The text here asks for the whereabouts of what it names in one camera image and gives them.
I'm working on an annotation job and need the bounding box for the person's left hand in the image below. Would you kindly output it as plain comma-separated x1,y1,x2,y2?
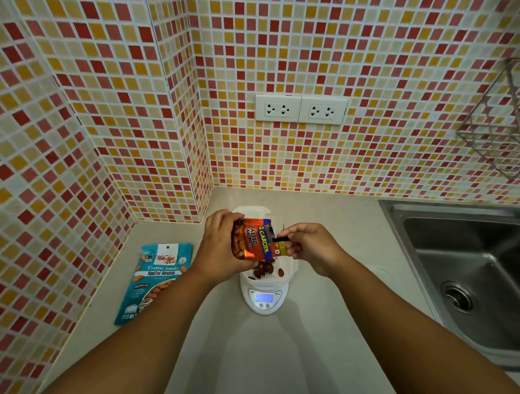
192,209,258,284

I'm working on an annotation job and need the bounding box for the person's right hand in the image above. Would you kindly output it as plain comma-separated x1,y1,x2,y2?
274,223,346,278

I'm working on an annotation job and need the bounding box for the orange almond snack packet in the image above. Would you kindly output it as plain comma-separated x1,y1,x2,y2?
231,218,289,261

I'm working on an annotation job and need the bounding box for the person's left forearm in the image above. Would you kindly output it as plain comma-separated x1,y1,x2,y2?
43,262,228,394

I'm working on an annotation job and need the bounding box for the person's right forearm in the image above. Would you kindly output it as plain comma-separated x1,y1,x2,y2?
327,252,520,394

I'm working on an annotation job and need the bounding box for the pile of brown almonds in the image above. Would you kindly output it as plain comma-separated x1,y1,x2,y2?
248,258,285,281

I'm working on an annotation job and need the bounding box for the white digital kitchen scale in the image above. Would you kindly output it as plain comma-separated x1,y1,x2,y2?
240,271,294,316

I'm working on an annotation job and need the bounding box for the teal almond snack pouch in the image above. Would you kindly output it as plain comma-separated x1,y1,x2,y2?
114,243,193,326

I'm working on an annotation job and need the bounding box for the stainless steel sink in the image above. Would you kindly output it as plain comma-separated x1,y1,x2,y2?
379,199,520,370

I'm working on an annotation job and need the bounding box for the sink drain strainer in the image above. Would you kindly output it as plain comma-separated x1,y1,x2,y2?
441,281,477,313

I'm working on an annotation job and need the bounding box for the white double wall socket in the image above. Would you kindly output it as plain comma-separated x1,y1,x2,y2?
255,93,302,123
298,95,349,125

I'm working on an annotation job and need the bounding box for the metal wire wall rack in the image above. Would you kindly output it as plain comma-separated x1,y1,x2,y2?
456,58,520,179

